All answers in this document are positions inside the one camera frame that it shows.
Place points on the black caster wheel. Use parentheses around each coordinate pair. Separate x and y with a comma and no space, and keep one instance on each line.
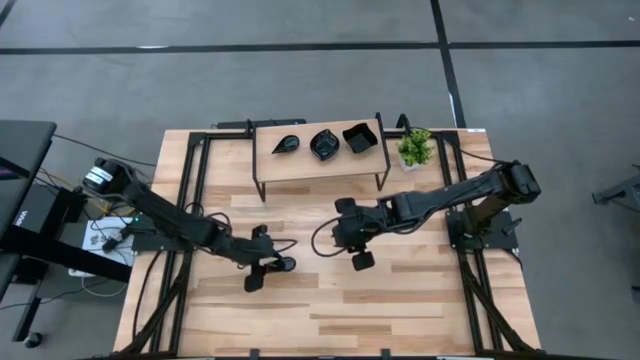
(34,340)

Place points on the black teardrop mini plate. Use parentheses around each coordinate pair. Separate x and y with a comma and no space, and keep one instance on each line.
(288,263)
(287,144)

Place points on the green plant in white pot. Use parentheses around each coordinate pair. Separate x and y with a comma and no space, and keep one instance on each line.
(414,148)

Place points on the wooden shelf with black legs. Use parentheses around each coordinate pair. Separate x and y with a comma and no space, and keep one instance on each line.
(320,167)

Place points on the black side desk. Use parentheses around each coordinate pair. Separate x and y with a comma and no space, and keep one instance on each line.
(25,145)

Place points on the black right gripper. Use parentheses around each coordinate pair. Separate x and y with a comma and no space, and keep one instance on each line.
(360,227)

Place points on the black leaf-shaped mini plate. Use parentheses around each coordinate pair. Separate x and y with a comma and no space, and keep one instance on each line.
(325,145)

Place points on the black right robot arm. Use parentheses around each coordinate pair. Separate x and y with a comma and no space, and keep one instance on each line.
(440,197)

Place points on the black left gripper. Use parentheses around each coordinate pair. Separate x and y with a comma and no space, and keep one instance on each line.
(260,252)

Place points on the black computer case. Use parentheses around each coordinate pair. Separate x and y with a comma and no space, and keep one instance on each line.
(35,210)

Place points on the black square wavy mini plate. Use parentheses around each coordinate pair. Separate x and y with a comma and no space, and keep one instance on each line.
(360,138)

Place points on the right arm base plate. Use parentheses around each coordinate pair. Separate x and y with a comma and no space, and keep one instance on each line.
(505,237)

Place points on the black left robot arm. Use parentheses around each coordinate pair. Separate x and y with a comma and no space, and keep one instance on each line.
(170,220)

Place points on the black clamp bracket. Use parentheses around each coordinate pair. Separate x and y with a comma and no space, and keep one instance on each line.
(385,353)
(255,353)

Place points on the black metal rig frame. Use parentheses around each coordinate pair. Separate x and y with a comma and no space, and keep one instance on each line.
(196,138)

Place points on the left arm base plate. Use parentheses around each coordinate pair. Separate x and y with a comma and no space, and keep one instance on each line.
(150,245)

